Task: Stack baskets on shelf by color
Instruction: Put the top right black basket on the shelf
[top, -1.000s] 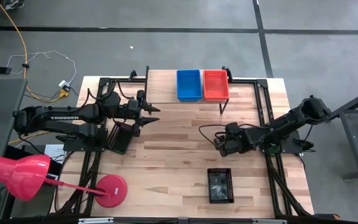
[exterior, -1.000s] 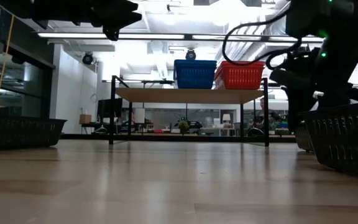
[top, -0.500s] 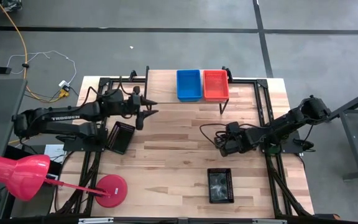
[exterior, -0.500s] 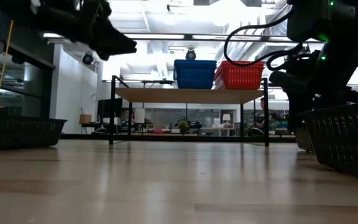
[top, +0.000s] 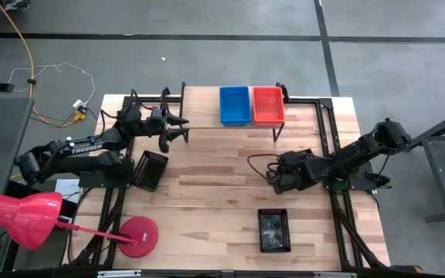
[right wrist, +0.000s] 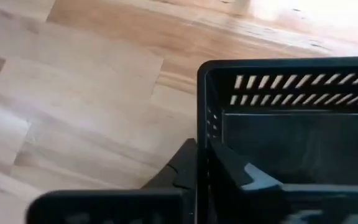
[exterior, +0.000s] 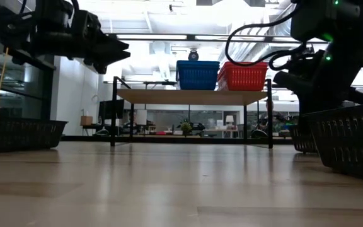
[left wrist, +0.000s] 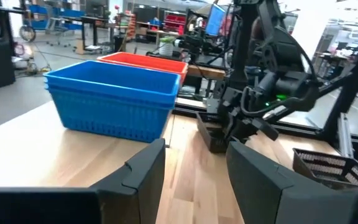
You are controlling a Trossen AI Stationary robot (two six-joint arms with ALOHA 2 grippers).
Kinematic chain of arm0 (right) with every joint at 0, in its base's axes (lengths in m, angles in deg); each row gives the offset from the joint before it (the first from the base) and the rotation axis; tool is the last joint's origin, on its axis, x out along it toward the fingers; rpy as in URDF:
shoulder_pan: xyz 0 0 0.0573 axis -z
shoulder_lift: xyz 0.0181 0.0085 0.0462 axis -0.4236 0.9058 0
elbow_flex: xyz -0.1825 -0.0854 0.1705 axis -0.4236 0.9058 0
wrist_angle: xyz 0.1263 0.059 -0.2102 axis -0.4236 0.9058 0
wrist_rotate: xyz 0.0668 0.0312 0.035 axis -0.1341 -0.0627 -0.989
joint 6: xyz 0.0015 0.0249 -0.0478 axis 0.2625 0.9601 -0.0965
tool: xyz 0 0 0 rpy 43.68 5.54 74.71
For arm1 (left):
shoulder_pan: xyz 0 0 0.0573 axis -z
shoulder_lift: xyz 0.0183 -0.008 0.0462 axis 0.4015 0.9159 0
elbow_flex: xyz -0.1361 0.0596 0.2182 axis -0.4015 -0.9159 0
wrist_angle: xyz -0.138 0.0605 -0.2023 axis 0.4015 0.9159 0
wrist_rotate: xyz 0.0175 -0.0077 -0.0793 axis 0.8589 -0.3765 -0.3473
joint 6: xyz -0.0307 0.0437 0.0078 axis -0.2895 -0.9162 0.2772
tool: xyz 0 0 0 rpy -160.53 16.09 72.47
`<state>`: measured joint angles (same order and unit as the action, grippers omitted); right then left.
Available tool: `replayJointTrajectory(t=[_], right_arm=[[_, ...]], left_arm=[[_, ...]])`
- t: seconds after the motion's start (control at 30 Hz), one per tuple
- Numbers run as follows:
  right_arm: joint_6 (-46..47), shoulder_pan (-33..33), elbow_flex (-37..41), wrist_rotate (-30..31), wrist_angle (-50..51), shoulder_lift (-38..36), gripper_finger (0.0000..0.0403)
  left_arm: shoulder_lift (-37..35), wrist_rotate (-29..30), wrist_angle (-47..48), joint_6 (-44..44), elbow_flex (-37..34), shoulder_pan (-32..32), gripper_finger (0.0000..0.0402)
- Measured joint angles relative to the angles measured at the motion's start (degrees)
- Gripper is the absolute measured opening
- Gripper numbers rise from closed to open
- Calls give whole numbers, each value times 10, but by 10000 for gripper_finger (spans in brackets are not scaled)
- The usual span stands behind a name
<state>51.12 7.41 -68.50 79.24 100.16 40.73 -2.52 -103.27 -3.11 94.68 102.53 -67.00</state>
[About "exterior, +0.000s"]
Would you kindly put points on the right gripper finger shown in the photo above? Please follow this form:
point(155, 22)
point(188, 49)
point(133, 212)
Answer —
point(334, 102)
point(310, 102)

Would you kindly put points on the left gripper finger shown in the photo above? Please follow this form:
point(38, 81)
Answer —
point(112, 56)
point(113, 44)

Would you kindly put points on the black plastic basket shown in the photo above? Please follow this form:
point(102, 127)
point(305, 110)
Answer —
point(304, 138)
point(351, 142)
point(20, 135)

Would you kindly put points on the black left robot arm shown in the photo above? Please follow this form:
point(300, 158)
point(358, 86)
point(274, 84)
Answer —
point(11, 28)

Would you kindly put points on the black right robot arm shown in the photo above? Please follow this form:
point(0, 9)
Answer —
point(342, 22)

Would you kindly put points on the wooden shelf with black legs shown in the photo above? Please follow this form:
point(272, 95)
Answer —
point(187, 97)

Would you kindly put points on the person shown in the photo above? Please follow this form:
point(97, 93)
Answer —
point(269, 105)

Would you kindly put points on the black computer monitor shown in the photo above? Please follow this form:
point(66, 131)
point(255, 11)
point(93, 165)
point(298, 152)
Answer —
point(106, 110)

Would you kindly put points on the white box lamp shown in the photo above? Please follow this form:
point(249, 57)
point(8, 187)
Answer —
point(141, 117)

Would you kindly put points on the tan cardboard box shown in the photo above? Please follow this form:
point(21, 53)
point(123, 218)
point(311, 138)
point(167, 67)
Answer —
point(86, 120)

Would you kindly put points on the overhead light bar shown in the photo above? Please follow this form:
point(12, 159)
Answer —
point(191, 37)

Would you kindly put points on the black ceiling spotlight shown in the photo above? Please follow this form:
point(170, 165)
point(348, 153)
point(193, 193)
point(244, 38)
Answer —
point(193, 55)

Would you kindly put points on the small white table lamp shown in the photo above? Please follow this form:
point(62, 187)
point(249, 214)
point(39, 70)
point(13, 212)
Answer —
point(229, 119)

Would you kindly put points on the small green potted plant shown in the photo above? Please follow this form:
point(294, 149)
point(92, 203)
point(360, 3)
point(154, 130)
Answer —
point(186, 127)

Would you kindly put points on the black metal rig frame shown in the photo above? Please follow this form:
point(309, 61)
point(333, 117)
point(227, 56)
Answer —
point(200, 140)

